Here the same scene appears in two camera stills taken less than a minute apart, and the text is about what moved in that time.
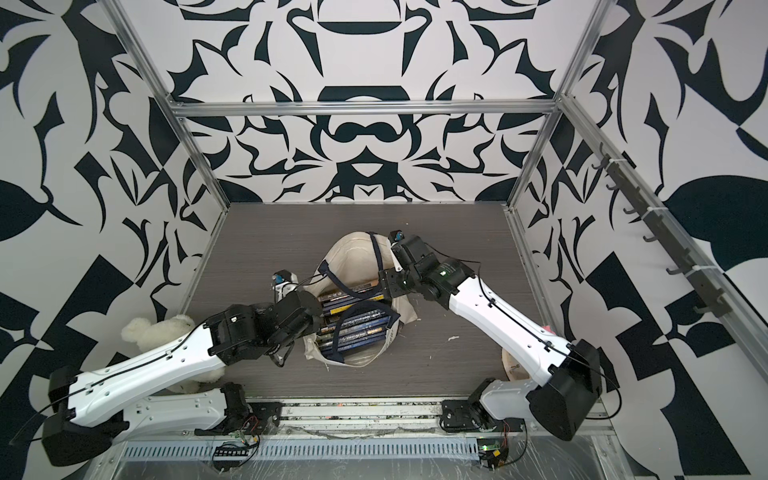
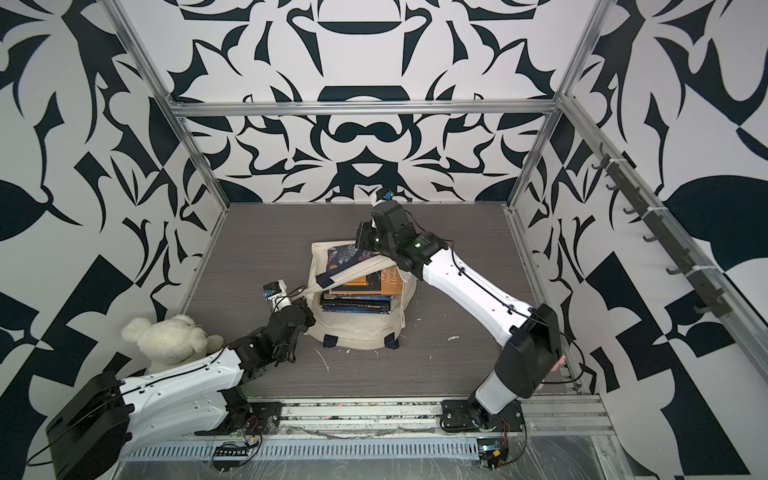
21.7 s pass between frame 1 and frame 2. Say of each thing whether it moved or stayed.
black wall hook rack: stayed
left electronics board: stayed
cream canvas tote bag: moved
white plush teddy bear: stayed
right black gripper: moved
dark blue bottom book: moved
